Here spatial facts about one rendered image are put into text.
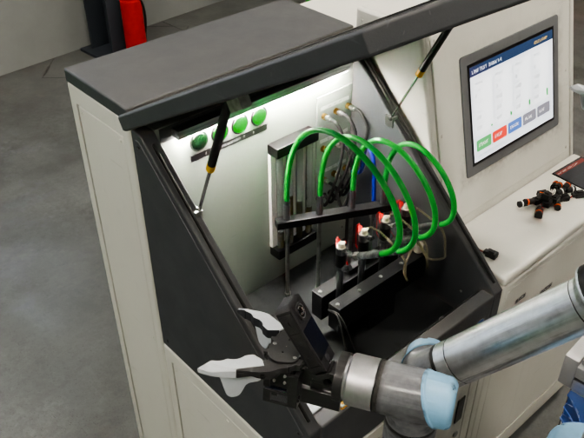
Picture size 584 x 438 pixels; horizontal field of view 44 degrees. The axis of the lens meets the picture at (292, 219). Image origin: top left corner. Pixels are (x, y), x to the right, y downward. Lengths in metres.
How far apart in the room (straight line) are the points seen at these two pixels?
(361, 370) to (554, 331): 0.27
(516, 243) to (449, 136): 0.36
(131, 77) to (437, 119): 0.78
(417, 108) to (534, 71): 0.47
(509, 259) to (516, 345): 0.98
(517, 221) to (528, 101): 0.36
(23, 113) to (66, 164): 0.75
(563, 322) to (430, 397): 0.20
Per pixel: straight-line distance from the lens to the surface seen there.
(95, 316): 3.33
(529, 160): 2.36
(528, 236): 2.15
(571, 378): 1.84
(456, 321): 1.88
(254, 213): 1.94
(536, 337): 1.07
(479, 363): 1.12
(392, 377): 1.03
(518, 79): 2.22
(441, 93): 1.95
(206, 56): 1.83
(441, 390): 1.03
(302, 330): 1.02
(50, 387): 3.10
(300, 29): 1.98
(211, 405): 1.97
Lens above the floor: 2.24
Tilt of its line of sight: 37 degrees down
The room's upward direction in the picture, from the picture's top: straight up
